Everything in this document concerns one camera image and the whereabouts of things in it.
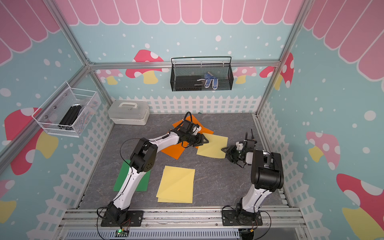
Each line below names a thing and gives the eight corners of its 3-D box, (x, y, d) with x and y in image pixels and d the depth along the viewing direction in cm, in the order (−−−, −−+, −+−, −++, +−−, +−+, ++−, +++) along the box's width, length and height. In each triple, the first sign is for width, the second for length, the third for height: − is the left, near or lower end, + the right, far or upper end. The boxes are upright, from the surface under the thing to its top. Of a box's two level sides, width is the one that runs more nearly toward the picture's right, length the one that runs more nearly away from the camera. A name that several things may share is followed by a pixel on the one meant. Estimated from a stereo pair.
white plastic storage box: (113, 127, 116) (105, 114, 105) (120, 112, 126) (113, 99, 116) (146, 127, 116) (141, 114, 105) (151, 112, 126) (146, 99, 116)
